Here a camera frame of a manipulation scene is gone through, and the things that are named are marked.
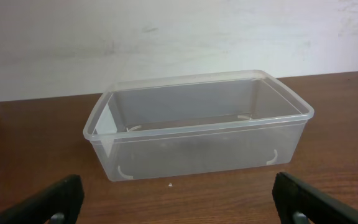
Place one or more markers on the clear plastic container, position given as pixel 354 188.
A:
pixel 195 124

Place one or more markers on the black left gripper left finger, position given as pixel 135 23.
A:
pixel 59 203

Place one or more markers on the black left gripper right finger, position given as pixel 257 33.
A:
pixel 298 202

